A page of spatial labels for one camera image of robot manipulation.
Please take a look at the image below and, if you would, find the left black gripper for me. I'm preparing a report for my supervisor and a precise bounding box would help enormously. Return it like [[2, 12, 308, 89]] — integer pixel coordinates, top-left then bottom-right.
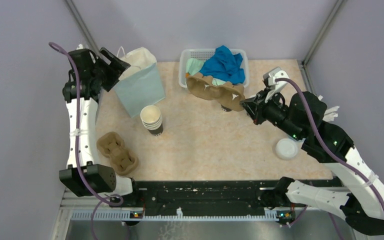
[[90, 47, 130, 92]]

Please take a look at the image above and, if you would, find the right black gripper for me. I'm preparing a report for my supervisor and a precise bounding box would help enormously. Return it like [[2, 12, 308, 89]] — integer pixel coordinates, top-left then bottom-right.
[[240, 86, 304, 141]]

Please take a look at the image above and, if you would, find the stack of white lids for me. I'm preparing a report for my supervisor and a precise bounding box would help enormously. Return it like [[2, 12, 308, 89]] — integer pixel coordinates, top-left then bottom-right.
[[274, 138, 299, 160]]

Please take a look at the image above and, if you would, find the stack of paper cups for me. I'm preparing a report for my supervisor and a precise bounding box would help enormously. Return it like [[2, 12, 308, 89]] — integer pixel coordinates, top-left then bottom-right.
[[139, 105, 164, 136]]

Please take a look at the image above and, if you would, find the brown cardboard cup carrier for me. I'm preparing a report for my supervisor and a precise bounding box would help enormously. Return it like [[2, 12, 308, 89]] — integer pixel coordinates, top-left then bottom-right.
[[96, 131, 139, 176]]

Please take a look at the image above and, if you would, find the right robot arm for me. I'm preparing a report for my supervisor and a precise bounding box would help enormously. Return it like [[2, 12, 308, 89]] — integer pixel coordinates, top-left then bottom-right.
[[240, 89, 384, 236]]

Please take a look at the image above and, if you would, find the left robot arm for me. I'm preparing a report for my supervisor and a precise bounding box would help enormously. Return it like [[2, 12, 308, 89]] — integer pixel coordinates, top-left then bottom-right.
[[58, 45, 141, 207]]

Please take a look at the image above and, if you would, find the pale blue paper bag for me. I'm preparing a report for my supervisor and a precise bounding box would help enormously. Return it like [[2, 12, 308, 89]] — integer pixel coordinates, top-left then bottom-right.
[[113, 46, 166, 118]]

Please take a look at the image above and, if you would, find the blue cloth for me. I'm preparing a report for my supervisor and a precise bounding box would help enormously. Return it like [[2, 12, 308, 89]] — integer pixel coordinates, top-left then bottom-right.
[[199, 45, 246, 85]]

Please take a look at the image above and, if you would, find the white plastic basket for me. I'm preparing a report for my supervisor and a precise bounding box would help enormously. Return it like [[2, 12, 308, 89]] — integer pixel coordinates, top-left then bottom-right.
[[178, 45, 250, 88]]

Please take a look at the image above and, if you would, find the mint green cloth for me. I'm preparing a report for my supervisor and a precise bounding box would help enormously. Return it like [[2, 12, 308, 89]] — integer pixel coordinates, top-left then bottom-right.
[[185, 58, 226, 86]]

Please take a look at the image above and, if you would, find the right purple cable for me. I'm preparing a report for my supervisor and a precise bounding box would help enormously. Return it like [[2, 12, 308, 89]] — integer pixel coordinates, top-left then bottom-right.
[[274, 77, 384, 240]]

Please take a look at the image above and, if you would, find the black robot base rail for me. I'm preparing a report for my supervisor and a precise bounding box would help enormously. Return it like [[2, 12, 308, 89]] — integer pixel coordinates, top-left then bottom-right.
[[61, 178, 362, 223]]

